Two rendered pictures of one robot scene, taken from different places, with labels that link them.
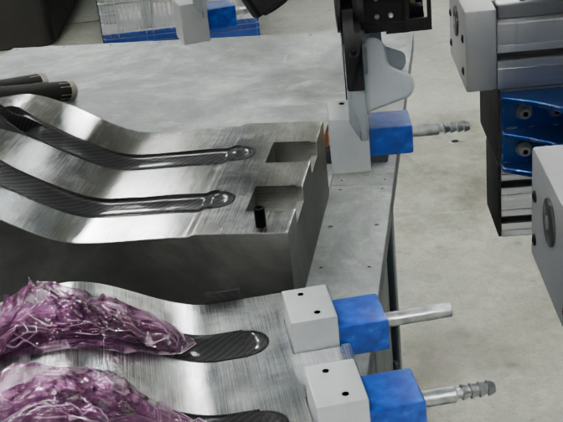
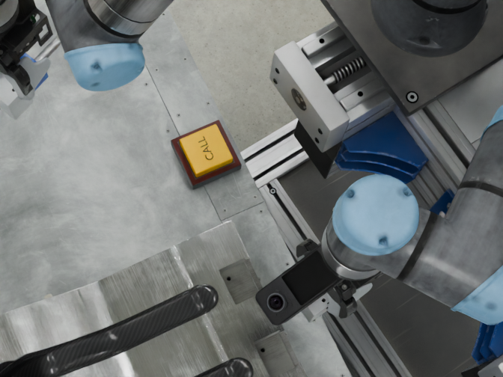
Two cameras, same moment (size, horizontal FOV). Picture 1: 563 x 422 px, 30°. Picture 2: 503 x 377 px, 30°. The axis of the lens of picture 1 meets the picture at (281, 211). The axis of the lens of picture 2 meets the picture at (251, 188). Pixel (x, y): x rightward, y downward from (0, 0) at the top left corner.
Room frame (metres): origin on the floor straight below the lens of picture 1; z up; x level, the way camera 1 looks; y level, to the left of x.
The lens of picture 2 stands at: (0.82, 0.18, 2.14)
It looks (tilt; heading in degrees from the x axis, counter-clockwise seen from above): 73 degrees down; 313
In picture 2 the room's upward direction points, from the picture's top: 11 degrees clockwise
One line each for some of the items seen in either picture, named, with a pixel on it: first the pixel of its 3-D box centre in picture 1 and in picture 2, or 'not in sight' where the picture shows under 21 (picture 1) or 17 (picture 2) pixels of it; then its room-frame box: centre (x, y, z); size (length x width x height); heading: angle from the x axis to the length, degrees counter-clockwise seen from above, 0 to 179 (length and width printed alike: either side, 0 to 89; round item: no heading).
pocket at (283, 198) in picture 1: (276, 215); (276, 354); (0.88, 0.00, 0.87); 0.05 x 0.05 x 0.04; 78
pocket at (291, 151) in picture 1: (292, 167); (242, 283); (0.99, -0.02, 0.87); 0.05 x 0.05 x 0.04; 78
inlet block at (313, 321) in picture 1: (370, 322); not in sight; (0.71, -0.06, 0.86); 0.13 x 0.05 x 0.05; 96
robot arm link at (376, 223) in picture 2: not in sight; (373, 224); (0.91, -0.10, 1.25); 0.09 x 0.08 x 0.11; 25
